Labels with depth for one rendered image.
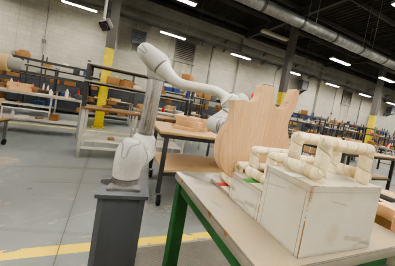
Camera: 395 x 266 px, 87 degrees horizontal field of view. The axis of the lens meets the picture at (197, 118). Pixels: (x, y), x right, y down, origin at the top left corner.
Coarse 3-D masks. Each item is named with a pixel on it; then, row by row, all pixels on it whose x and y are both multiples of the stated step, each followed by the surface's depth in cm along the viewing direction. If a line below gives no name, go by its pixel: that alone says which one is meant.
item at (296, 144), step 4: (292, 136) 57; (292, 140) 57; (296, 140) 56; (300, 140) 56; (292, 144) 57; (296, 144) 56; (300, 144) 56; (292, 148) 57; (296, 148) 56; (300, 148) 56; (292, 152) 57; (296, 152) 56; (300, 152) 56; (288, 156) 58; (292, 156) 57; (296, 156) 56
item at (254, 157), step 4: (252, 152) 72; (256, 152) 71; (252, 156) 72; (256, 156) 71; (252, 160) 72; (256, 160) 71; (252, 164) 71; (256, 164) 71; (256, 168) 72; (248, 176) 72
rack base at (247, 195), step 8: (232, 176) 75; (240, 176) 71; (232, 184) 74; (240, 184) 70; (248, 184) 66; (256, 184) 65; (232, 192) 73; (240, 192) 69; (248, 192) 66; (256, 192) 62; (240, 200) 68; (248, 200) 65; (256, 200) 62; (248, 208) 64; (256, 208) 61; (256, 216) 61
